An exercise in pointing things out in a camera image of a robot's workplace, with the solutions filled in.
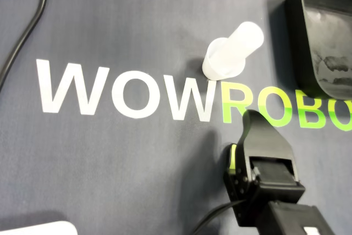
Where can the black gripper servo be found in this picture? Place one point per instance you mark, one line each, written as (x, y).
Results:
(277, 188)

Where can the white translucent plastic tube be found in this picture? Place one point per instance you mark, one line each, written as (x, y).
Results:
(246, 38)

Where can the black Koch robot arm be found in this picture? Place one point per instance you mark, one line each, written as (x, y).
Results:
(294, 218)

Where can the white small bowl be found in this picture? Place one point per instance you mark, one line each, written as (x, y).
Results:
(215, 73)

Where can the black plastic tray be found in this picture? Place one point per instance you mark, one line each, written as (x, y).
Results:
(330, 39)

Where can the dark grey WOWROBO mat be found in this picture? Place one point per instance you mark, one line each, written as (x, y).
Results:
(110, 163)

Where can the white desk lamp base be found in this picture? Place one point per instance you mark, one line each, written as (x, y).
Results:
(41, 229)

